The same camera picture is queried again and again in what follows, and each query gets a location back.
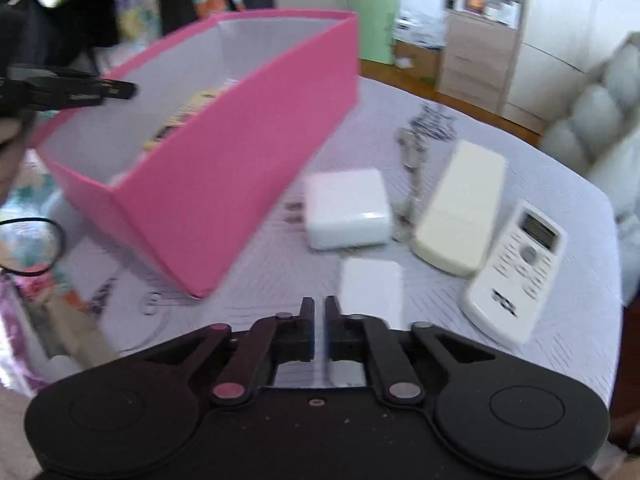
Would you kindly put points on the white charger plug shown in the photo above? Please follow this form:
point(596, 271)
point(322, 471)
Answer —
point(345, 207)

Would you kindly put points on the cream remote control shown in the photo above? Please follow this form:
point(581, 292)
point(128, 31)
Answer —
point(460, 210)

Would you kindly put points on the light wooden wardrobe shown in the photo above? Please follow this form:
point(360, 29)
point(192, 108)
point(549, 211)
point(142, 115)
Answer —
point(570, 35)

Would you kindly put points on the grey puffer jacket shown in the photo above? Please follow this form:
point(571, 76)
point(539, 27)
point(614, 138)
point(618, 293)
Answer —
point(600, 110)

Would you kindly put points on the green stool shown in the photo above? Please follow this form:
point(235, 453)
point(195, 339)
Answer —
point(375, 25)

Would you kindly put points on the wooden bookshelf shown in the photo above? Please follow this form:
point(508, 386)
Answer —
point(475, 60)

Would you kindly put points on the pink cardboard box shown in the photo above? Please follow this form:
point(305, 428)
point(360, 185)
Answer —
point(200, 185)

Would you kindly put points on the white power adapter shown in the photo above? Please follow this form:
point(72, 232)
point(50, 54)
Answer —
point(370, 290)

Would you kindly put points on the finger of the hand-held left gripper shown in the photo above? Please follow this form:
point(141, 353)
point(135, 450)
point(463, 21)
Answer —
point(80, 91)

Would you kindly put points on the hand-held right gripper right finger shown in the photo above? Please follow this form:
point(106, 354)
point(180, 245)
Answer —
point(334, 330)

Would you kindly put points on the white remote control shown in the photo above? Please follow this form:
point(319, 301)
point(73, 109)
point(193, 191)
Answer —
point(515, 270)

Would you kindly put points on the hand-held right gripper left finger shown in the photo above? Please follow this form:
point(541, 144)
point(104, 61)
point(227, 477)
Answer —
point(306, 330)

